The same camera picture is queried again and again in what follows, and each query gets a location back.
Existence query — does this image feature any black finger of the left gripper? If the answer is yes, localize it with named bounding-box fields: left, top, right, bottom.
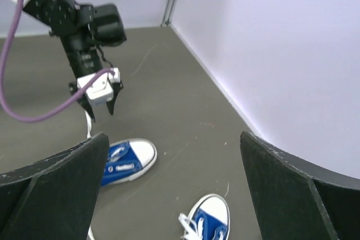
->
left=80, top=98, right=96, bottom=123
left=106, top=82, right=123, bottom=115

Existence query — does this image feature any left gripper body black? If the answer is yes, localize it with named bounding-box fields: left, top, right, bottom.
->
left=49, top=3, right=127, bottom=94

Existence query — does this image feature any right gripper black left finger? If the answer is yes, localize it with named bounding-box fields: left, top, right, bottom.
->
left=1, top=133, right=109, bottom=240

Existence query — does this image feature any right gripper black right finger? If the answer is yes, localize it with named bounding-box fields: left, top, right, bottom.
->
left=240, top=132, right=359, bottom=240

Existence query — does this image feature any blue sneaker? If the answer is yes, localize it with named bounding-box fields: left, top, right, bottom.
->
left=101, top=138, right=158, bottom=187
left=179, top=193, right=231, bottom=240

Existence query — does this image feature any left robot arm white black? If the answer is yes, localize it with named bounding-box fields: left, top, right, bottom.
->
left=1, top=0, right=127, bottom=123

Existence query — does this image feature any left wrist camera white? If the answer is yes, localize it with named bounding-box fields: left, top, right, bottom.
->
left=85, top=67, right=121, bottom=106

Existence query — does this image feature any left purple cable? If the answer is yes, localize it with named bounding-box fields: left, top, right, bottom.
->
left=0, top=0, right=116, bottom=124

